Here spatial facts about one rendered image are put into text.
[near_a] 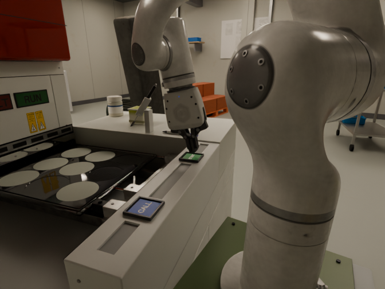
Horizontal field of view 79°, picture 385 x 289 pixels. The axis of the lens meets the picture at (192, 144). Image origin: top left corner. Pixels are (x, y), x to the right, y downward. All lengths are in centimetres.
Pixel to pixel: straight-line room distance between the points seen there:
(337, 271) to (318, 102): 41
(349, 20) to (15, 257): 73
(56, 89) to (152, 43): 59
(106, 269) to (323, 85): 33
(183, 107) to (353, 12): 39
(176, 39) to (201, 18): 710
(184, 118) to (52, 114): 58
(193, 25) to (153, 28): 726
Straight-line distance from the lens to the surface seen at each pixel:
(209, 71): 745
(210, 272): 52
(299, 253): 38
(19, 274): 63
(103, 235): 42
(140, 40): 54
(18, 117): 96
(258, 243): 39
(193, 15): 783
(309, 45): 26
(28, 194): 74
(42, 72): 101
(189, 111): 60
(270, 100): 24
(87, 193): 67
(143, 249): 38
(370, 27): 38
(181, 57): 59
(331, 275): 59
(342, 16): 38
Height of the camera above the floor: 121
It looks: 19 degrees down
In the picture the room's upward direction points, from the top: straight up
